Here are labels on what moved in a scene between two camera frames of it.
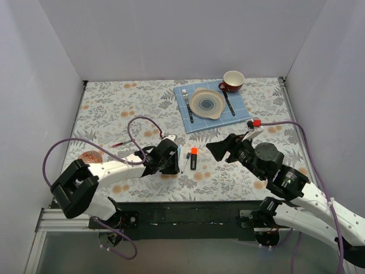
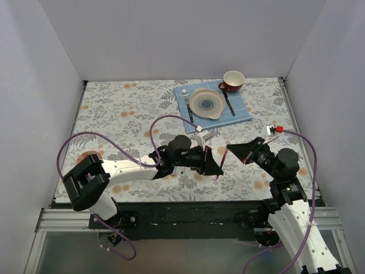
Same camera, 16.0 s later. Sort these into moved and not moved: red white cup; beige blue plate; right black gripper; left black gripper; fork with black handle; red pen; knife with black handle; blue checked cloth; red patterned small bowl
Moved: red pen; left black gripper; right black gripper
Not moved: red white cup; beige blue plate; fork with black handle; blue checked cloth; red patterned small bowl; knife with black handle
